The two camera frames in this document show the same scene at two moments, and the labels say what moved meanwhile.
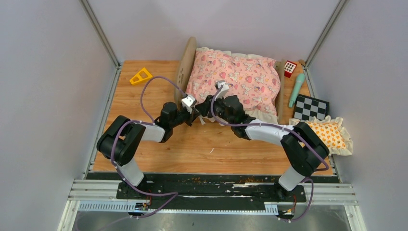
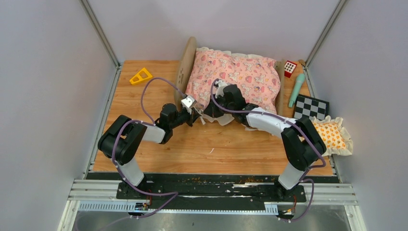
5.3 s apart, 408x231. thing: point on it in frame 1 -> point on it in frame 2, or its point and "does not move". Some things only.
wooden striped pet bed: x=185 y=61 does not move
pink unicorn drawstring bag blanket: x=255 y=80 does not move
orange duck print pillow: x=329 y=132 does not move
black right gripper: x=205 y=108 -> x=211 y=109
